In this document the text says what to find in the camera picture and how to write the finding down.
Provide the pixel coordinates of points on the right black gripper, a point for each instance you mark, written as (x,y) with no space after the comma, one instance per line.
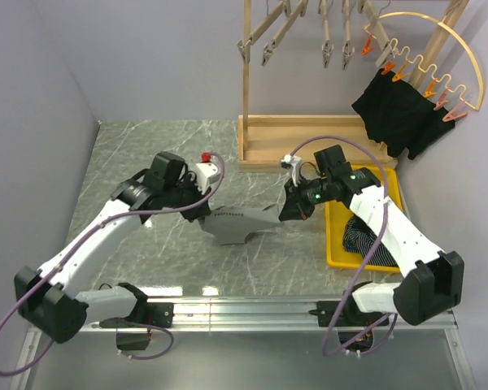
(294,206)

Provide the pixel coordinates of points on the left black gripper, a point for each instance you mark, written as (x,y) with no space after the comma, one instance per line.
(197,212)

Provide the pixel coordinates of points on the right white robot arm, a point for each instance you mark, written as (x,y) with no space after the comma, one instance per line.
(432,279)

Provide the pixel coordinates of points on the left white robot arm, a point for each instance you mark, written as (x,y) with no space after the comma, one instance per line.
(53,297)

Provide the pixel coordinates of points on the striped navy underwear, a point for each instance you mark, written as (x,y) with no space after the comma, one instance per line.
(358,238)

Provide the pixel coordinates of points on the black hanging underwear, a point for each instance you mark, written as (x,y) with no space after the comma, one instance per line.
(396,114)

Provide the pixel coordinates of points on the gold semicircle clip hanger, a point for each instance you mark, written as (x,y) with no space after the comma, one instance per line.
(423,65)

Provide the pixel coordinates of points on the yellow plastic tray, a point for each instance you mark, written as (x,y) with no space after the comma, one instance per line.
(336,218)

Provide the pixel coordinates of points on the wooden drying rack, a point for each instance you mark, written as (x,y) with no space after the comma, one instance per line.
(263,138)

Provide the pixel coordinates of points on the orange clothespin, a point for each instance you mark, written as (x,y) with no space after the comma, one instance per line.
(369,45)
(432,89)
(388,67)
(401,73)

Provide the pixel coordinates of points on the pink clothespin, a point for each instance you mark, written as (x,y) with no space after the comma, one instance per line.
(442,101)
(456,113)

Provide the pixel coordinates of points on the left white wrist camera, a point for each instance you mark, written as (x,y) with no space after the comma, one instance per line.
(206,173)

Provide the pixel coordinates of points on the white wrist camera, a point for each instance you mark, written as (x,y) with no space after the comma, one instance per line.
(206,173)
(293,164)

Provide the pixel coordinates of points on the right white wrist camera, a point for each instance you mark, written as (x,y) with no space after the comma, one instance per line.
(293,164)

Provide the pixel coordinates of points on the aluminium mounting rail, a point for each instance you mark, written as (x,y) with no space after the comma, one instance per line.
(256,343)

